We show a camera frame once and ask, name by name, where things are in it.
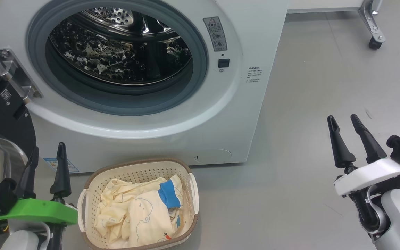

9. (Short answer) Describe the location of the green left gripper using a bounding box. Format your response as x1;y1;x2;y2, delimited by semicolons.
0;142;79;225

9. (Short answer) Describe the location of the white cart panel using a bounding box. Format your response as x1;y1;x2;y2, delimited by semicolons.
287;0;364;14

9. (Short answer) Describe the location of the blue energy label sticker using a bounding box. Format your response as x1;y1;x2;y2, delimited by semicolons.
44;158;80;173

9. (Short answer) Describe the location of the metal cart leg with caster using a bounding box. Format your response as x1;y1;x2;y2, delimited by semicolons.
358;0;386;50

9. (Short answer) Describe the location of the cream garment with blue cuff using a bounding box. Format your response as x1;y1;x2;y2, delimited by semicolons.
129;174;184;248

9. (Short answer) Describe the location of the silver metal door hinge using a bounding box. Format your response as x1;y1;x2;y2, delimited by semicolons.
0;49;43;105

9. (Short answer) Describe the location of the cream perforated laundry basket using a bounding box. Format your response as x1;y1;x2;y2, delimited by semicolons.
77;158;199;250

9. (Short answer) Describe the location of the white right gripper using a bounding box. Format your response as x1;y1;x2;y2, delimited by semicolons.
327;114;400;198

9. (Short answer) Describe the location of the grey warning sticker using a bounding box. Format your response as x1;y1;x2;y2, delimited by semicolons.
203;16;227;52

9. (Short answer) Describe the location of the cream bear-print garment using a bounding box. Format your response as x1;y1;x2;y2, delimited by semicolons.
94;178;167;249

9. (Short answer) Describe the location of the small printed text label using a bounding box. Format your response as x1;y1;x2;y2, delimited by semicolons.
246;67;264;84

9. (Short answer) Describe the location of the white front-load washing machine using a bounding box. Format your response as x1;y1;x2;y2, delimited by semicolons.
0;0;289;174

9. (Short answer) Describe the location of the round white filter cover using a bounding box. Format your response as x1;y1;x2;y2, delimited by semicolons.
194;149;232;164

